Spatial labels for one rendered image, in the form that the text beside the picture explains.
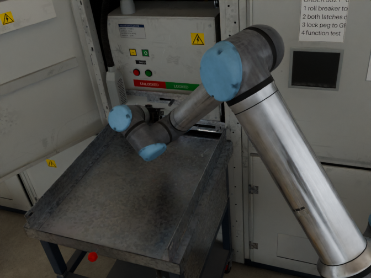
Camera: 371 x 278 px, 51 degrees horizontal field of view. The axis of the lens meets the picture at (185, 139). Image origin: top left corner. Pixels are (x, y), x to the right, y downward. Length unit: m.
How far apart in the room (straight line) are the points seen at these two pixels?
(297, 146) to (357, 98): 0.72
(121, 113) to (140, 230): 0.41
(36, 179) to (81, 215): 1.08
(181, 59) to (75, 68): 0.49
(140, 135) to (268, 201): 0.83
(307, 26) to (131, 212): 0.91
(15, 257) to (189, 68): 1.68
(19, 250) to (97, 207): 1.29
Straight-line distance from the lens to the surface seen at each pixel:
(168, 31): 1.65
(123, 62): 1.81
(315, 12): 1.43
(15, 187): 2.79
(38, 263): 2.64
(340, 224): 0.93
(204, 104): 1.18
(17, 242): 2.83
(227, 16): 1.50
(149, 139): 1.31
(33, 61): 1.76
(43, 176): 2.52
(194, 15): 1.62
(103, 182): 1.65
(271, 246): 2.15
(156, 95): 1.76
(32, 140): 1.87
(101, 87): 1.89
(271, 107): 0.84
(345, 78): 1.52
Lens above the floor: 1.87
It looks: 35 degrees down
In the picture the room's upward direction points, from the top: 7 degrees counter-clockwise
